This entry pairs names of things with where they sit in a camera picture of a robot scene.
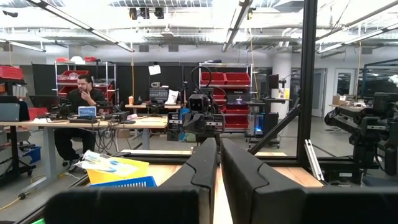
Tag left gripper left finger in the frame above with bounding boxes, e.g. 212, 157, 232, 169
45, 138, 218, 224

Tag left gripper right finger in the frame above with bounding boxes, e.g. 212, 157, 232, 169
221, 139, 398, 224

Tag blue plastic basket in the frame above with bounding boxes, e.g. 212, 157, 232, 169
88, 175, 158, 189

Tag red storage bin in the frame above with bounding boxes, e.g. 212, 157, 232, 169
200, 72, 226, 86
0, 65, 24, 80
224, 114, 249, 129
27, 107, 49, 121
60, 70, 90, 83
224, 72, 251, 86

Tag white bag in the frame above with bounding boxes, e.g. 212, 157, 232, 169
164, 89, 180, 105

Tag yellow plastic basket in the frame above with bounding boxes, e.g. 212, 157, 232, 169
86, 157, 150, 185

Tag white blue wrapped packet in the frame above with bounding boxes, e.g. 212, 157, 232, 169
81, 157, 140, 178

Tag metal shelf rack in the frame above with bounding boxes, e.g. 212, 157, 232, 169
54, 60, 118, 106
198, 62, 254, 135

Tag wooden desk grey legs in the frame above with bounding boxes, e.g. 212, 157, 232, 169
0, 116, 169, 191

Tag black computer tower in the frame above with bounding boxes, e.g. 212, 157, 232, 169
248, 111, 280, 147

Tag cardboard box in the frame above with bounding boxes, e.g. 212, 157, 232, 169
331, 95, 348, 106

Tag blue storage bin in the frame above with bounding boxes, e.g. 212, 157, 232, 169
21, 146, 42, 165

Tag person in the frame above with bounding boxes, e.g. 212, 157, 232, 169
54, 73, 106, 163

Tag black ceiling spotlight cluster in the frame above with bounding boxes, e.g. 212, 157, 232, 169
129, 6, 165, 20

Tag grey monitor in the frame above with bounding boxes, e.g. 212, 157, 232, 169
0, 102, 21, 123

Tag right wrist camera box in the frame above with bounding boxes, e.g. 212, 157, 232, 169
188, 93, 210, 113

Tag aluminium bracket strip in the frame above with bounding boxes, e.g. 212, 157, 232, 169
303, 139, 325, 182

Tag black diagonal frame brace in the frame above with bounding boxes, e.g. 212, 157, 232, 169
248, 105, 302, 156

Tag black vertical frame post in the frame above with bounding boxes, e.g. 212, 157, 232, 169
297, 0, 318, 163

